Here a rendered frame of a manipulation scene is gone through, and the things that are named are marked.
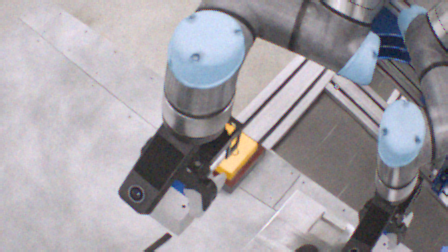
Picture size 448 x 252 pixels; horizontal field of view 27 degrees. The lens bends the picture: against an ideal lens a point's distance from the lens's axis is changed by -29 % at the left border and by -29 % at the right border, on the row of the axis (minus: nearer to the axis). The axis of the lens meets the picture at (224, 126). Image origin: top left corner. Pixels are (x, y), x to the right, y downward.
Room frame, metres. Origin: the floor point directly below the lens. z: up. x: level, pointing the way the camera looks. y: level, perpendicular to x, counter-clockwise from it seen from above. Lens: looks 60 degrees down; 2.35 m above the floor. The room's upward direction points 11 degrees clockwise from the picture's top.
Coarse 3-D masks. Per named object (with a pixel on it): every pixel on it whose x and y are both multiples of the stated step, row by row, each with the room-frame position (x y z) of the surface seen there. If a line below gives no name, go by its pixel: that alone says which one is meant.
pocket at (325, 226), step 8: (320, 216) 0.73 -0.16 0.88; (328, 216) 0.73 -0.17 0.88; (320, 224) 0.73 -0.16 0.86; (328, 224) 0.73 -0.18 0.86; (336, 224) 0.72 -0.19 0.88; (312, 232) 0.71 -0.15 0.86; (320, 232) 0.71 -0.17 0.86; (328, 232) 0.71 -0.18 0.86; (336, 232) 0.71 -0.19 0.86; (328, 240) 0.70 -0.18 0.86; (336, 240) 0.70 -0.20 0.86
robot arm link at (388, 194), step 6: (378, 180) 0.65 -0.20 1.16; (414, 180) 0.65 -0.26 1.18; (378, 186) 0.65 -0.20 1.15; (384, 186) 0.64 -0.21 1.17; (408, 186) 0.64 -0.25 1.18; (414, 186) 0.65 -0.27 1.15; (378, 192) 0.64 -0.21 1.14; (384, 192) 0.64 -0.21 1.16; (390, 192) 0.63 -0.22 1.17; (396, 192) 0.63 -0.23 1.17; (402, 192) 0.63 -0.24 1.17; (408, 192) 0.64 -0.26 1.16; (384, 198) 0.64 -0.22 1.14; (390, 198) 0.63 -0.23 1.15; (396, 198) 0.63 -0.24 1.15; (402, 198) 0.64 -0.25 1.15
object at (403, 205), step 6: (420, 180) 0.70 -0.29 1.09; (420, 186) 0.70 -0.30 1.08; (414, 192) 0.68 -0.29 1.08; (420, 192) 0.70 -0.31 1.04; (372, 198) 0.68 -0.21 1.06; (408, 198) 0.67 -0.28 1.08; (414, 198) 0.68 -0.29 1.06; (366, 204) 0.67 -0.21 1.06; (390, 204) 0.64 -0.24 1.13; (396, 204) 0.64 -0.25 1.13; (402, 204) 0.66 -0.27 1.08; (408, 204) 0.66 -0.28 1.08; (396, 210) 0.65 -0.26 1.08; (402, 210) 0.65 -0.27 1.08; (396, 216) 0.64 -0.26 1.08; (402, 216) 0.65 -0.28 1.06; (390, 222) 0.64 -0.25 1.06; (396, 222) 0.64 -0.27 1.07; (390, 228) 0.64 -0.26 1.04; (396, 228) 0.63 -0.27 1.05
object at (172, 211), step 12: (168, 192) 0.69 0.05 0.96; (180, 192) 0.70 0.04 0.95; (168, 204) 0.67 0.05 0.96; (180, 204) 0.68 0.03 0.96; (156, 216) 0.67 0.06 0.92; (168, 216) 0.66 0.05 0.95; (180, 216) 0.66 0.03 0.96; (192, 216) 0.68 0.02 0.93; (168, 228) 0.66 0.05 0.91; (180, 228) 0.65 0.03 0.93
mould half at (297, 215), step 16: (288, 208) 0.73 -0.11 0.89; (304, 208) 0.74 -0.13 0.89; (320, 208) 0.74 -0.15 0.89; (272, 224) 0.70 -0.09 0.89; (288, 224) 0.71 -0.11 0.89; (304, 224) 0.71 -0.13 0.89; (256, 240) 0.68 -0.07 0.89; (272, 240) 0.68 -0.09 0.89; (288, 240) 0.68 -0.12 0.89; (304, 240) 0.68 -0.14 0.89; (320, 240) 0.69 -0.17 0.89
